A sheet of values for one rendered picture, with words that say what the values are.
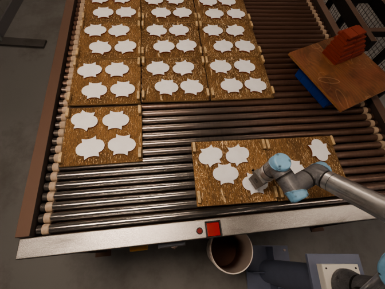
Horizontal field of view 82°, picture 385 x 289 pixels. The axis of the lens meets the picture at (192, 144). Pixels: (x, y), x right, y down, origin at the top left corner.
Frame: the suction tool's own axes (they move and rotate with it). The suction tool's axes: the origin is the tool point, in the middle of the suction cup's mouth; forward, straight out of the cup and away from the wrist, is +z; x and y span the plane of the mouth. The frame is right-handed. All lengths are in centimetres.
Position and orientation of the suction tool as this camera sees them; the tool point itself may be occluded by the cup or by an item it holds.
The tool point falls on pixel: (255, 183)
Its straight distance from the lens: 120.1
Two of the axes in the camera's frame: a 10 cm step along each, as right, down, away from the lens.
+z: -0.8, 4.3, 9.0
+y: -8.7, 4.1, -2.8
